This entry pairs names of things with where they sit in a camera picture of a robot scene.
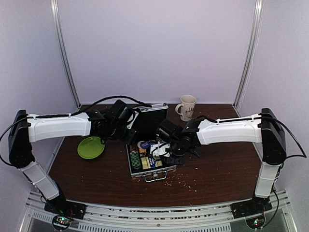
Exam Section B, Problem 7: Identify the aluminium poker case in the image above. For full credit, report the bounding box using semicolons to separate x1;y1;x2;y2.
126;103;176;183

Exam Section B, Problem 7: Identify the blue Texas Hold'em card box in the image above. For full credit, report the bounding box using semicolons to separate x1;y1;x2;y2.
140;157;163;170

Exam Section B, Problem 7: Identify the purple round button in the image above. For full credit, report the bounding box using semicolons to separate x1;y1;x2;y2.
137;141;150;149

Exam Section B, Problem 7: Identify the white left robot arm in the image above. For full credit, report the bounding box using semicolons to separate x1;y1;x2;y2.
2;95;140;215

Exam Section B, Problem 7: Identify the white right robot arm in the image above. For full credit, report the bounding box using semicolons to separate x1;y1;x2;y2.
156;108;290;214

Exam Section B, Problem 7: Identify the green plate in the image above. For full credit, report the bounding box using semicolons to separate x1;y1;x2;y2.
77;136;105;160

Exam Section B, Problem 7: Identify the brown chip stack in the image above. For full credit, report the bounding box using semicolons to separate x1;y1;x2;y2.
129;145;139;154

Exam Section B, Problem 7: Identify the cream ceramic mug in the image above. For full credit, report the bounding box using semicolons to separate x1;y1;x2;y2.
175;95;197;122

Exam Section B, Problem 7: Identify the green chip stack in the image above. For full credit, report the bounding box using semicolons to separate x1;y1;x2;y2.
130;153;141;170

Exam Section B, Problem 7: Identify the left circuit board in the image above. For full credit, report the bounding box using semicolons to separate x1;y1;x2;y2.
52;215;72;231

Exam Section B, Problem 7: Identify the circuit board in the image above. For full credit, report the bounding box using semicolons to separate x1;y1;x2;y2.
246;216;266;230
52;215;72;231

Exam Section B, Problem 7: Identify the right circuit board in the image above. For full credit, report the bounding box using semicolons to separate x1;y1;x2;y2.
246;216;266;230

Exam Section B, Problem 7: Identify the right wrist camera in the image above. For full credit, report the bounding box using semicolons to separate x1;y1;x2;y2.
155;119;182;142

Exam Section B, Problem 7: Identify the aluminium front rail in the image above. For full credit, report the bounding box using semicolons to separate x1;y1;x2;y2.
17;191;299;232

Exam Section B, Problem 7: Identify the right aluminium frame post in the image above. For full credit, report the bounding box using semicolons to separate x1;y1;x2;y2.
233;0;264;112

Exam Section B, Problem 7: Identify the aluminium frame post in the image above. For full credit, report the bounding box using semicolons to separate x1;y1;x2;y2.
50;0;81;109
233;0;264;112

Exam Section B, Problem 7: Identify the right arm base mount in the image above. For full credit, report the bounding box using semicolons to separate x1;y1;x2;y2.
231;199;272;218

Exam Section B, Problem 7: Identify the left aluminium frame post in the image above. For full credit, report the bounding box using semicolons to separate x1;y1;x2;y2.
50;0;81;109

